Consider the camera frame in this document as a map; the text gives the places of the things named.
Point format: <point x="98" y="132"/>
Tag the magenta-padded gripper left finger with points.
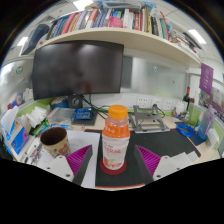
<point x="60" y="166"/>

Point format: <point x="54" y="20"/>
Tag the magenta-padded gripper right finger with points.
<point x="165" y="166"/>

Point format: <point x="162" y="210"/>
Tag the orange-capped drink bottle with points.
<point x="115" y="133"/>

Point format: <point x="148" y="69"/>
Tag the translucent purple water bottle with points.
<point x="206" y="123"/>

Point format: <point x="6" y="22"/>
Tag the patterned ceramic mug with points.
<point x="56" y="146"/>

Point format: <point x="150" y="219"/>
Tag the white paper napkin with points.
<point x="186" y="158"/>

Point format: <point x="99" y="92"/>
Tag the black desk mat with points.
<point x="160" y="141"/>

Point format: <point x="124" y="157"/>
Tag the white paper sheet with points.
<point x="83" y="140"/>

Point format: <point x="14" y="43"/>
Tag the grey metal laptop stand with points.
<point x="146" y="125"/>

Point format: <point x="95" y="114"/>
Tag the clear plastic box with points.
<point x="61" y="115"/>

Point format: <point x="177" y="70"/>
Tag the flat round red coaster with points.
<point x="113" y="172"/>

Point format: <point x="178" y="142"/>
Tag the white tissue pack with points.
<point x="211" y="136"/>

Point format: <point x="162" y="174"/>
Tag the stack of white tissues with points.
<point x="36" y="115"/>

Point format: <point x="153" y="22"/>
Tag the blue circuit board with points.
<point x="83" y="114"/>

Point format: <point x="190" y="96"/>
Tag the purple hanging pennant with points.
<point x="206" y="78"/>

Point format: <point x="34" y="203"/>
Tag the black computer monitor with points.
<point x="76" y="70"/>

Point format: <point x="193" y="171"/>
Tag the dark blue box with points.
<point x="35" y="36"/>

